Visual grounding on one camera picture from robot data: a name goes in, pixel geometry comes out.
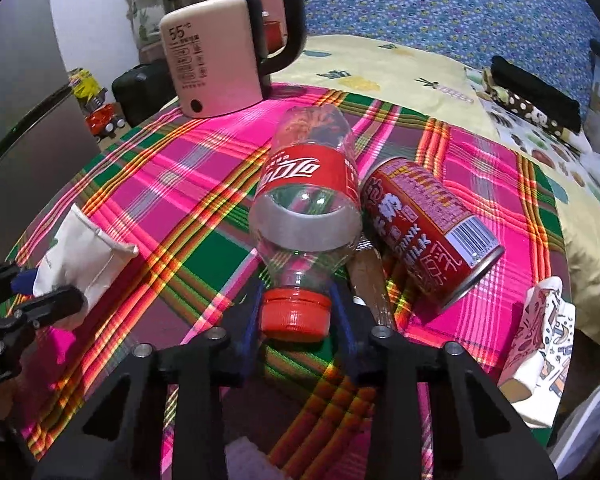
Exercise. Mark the black folded clothes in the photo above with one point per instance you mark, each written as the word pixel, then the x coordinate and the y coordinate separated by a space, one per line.
pixel 535 92

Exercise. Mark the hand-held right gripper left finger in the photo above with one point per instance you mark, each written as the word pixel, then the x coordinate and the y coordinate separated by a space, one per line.
pixel 250 330

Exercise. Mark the red toy car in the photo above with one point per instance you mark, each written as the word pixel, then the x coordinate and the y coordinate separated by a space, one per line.
pixel 105 122

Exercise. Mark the white paper bag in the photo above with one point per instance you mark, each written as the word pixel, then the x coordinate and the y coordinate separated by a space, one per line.
pixel 80 255

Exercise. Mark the fruit-print white quilt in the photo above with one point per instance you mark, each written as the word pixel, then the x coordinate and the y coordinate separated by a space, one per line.
pixel 530 145

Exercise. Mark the grey refrigerator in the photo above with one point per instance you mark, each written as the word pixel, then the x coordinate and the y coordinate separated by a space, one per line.
pixel 25 110

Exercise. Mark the pink storage box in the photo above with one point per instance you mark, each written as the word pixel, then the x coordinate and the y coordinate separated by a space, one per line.
pixel 155 55

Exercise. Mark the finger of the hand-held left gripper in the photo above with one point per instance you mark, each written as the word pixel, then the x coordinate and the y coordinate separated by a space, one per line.
pixel 24 281
pixel 55 305

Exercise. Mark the black suitcase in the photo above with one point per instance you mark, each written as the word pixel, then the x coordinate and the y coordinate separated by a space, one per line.
pixel 140 95

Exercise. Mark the electric kettle with pink base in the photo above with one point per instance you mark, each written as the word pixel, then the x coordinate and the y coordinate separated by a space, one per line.
pixel 210 60

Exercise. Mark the yellow green toy package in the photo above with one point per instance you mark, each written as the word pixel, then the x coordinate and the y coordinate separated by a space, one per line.
pixel 86 85

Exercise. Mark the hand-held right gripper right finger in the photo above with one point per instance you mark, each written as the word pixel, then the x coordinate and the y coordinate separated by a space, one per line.
pixel 347 330

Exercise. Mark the clear plastic bottle red label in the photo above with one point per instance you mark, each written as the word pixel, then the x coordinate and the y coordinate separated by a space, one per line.
pixel 300 170

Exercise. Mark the pineapple-print bedding bundle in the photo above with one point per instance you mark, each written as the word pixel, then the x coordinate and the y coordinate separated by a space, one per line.
pixel 140 10

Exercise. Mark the brown polka-dot cloth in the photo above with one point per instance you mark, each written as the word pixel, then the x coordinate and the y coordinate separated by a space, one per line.
pixel 520 110

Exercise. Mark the blue floral headboard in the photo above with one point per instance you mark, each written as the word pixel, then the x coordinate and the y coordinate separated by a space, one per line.
pixel 455 5

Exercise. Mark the red drink can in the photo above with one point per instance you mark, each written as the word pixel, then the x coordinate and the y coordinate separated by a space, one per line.
pixel 420 230

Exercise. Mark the pink green plaid tablecloth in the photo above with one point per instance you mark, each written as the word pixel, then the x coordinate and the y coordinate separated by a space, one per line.
pixel 180 185

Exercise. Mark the white foam fruit net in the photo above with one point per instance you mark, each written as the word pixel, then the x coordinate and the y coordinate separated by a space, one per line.
pixel 250 460

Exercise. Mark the white round waste bin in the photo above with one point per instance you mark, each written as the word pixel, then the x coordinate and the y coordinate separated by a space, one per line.
pixel 595 410

